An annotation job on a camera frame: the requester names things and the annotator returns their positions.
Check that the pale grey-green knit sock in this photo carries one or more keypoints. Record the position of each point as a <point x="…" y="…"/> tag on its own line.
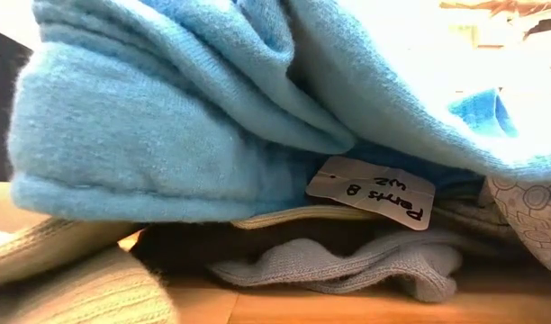
<point x="68" y="288"/>

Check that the light blue fleece pants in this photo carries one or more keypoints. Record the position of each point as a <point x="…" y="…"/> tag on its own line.
<point x="167" y="112"/>

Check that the grey circle-patterned cloth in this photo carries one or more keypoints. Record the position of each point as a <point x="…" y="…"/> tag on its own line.
<point x="532" y="216"/>

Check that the dark blue fabric bin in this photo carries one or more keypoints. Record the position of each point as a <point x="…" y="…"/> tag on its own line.
<point x="1" y="112"/>

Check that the slate blue knit cloth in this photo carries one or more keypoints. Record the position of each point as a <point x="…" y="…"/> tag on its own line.
<point x="347" y="265"/>

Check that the white handwritten paper tag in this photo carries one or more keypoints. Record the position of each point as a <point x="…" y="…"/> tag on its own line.
<point x="374" y="191"/>

